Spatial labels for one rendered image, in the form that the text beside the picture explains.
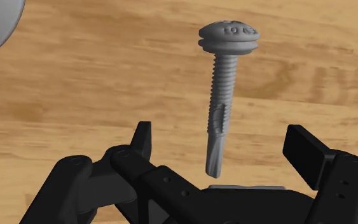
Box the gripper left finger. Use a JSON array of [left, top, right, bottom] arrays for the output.
[[19, 120, 204, 224]]

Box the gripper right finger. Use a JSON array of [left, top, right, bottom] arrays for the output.
[[282, 124, 358, 224]]

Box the grey screw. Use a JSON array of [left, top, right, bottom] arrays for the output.
[[198, 20, 261, 179]]

